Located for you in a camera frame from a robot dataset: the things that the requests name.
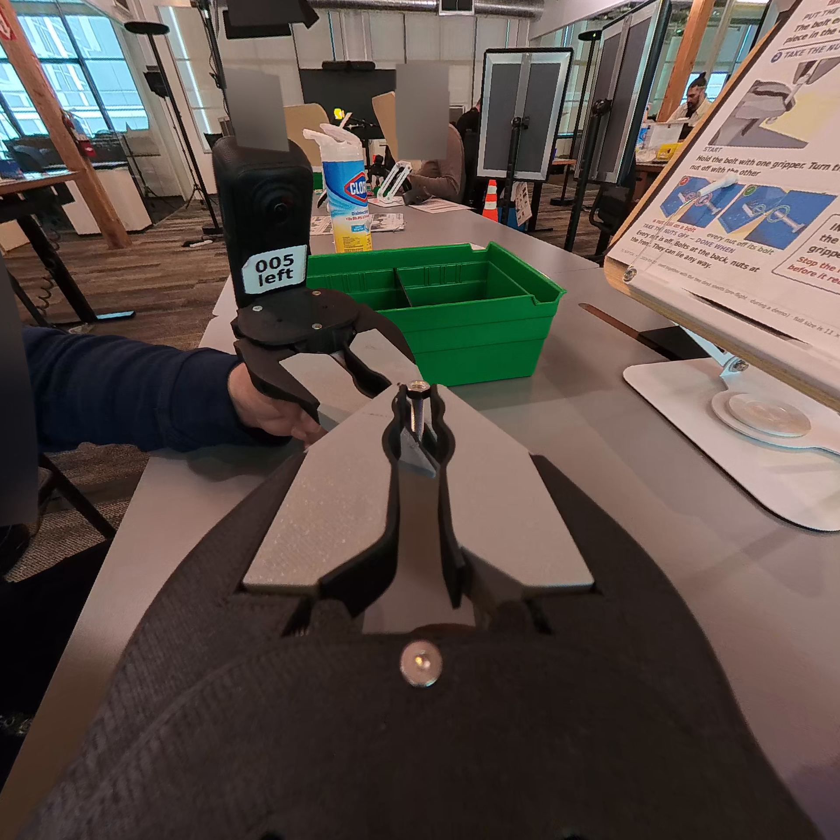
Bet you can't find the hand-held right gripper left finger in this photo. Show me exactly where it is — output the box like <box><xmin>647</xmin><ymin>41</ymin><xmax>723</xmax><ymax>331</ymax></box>
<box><xmin>241</xmin><ymin>384</ymin><xmax>403</xmax><ymax>618</ymax></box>

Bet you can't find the black monitor screen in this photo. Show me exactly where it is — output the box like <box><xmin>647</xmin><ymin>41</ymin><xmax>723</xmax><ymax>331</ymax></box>
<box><xmin>298</xmin><ymin>62</ymin><xmax>396</xmax><ymax>132</ymax></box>

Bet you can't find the printed instruction sheet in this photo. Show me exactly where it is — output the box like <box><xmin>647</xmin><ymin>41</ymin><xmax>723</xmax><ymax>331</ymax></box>
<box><xmin>607</xmin><ymin>0</ymin><xmax>840</xmax><ymax>368</ymax></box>

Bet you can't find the person's left hand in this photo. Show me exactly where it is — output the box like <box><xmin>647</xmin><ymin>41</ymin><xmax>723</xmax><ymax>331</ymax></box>
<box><xmin>228</xmin><ymin>361</ymin><xmax>327</xmax><ymax>449</ymax></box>

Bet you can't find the black office chair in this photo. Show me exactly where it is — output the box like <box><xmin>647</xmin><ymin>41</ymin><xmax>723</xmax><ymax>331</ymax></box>
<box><xmin>587</xmin><ymin>184</ymin><xmax>635</xmax><ymax>265</ymax></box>

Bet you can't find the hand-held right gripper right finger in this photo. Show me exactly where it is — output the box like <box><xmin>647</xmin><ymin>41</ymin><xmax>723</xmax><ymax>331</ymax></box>
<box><xmin>430</xmin><ymin>384</ymin><xmax>595</xmax><ymax>621</ymax></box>

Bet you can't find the disinfecting wipes canister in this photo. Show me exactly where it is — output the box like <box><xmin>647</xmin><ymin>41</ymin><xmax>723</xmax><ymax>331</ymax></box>
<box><xmin>303</xmin><ymin>121</ymin><xmax>374</xmax><ymax>255</ymax></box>

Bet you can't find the wooden post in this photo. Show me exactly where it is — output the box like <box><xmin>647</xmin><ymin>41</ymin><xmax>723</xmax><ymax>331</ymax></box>
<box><xmin>656</xmin><ymin>0</ymin><xmax>718</xmax><ymax>123</ymax></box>
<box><xmin>0</xmin><ymin>0</ymin><xmax>132</xmax><ymax>250</ymax></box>

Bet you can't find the grey panel on stand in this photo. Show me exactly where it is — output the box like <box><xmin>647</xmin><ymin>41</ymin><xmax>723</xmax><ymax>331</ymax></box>
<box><xmin>566</xmin><ymin>0</ymin><xmax>672</xmax><ymax>253</ymax></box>
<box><xmin>476</xmin><ymin>47</ymin><xmax>574</xmax><ymax>232</ymax></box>

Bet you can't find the black studio light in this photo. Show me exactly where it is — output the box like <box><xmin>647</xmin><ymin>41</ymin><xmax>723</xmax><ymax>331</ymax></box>
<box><xmin>223</xmin><ymin>0</ymin><xmax>320</xmax><ymax>40</ymax></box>

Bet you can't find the white plastic device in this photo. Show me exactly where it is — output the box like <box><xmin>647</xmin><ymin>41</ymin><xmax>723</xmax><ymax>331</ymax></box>
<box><xmin>373</xmin><ymin>161</ymin><xmax>416</xmax><ymax>202</ymax></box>

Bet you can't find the person's left forearm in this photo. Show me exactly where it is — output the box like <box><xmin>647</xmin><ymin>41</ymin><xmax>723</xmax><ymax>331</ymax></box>
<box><xmin>23</xmin><ymin>327</ymin><xmax>247</xmax><ymax>455</ymax></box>

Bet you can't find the white cabinet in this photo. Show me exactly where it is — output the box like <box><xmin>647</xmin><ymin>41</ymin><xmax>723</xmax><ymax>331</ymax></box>
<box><xmin>66</xmin><ymin>161</ymin><xmax>153</xmax><ymax>235</ymax></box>

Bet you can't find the wooden top standing desk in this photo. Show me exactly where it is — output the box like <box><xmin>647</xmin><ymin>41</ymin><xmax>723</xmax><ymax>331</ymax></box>
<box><xmin>0</xmin><ymin>167</ymin><xmax>137</xmax><ymax>327</ymax></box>

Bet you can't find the wooden instruction board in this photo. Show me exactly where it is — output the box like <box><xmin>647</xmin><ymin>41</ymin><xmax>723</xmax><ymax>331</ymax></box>
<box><xmin>604</xmin><ymin>0</ymin><xmax>840</xmax><ymax>409</ymax></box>

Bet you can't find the yellow box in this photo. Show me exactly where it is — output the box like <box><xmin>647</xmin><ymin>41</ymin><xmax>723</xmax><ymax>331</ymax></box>
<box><xmin>646</xmin><ymin>125</ymin><xmax>685</xmax><ymax>163</ymax></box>

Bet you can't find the green plastic bin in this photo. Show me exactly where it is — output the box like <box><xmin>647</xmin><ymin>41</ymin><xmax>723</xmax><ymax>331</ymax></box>
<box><xmin>305</xmin><ymin>241</ymin><xmax>567</xmax><ymax>388</ymax></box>

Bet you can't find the white board stand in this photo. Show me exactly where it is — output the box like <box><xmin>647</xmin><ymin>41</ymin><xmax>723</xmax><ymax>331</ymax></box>
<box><xmin>622</xmin><ymin>325</ymin><xmax>840</xmax><ymax>534</ymax></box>

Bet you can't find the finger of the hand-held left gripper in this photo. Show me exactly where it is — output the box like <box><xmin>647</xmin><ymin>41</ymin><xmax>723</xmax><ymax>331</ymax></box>
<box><xmin>344</xmin><ymin>325</ymin><xmax>419</xmax><ymax>388</ymax></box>
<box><xmin>283</xmin><ymin>350</ymin><xmax>439</xmax><ymax>480</ymax></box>

